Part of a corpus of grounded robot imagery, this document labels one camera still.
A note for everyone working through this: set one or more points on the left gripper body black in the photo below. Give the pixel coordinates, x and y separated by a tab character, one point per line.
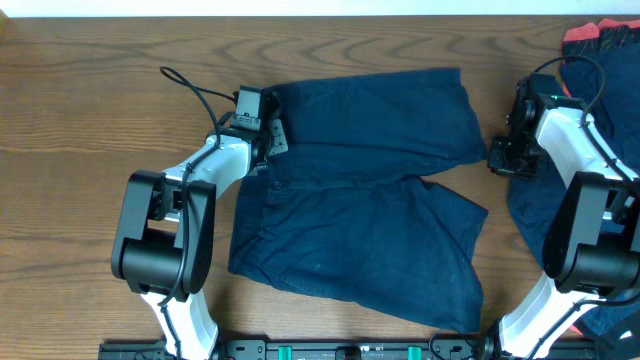
275	139

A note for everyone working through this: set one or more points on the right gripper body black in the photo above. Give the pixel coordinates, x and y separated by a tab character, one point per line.
517	156

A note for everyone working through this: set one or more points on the navy blue shorts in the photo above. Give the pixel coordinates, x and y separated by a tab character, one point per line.
348	212

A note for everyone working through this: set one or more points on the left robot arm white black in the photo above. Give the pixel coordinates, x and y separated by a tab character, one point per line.
164	239

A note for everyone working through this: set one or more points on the pile of navy clothes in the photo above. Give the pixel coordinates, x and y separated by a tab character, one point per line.
600	150

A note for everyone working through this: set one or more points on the black mounting rail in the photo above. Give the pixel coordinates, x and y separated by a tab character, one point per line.
261	350

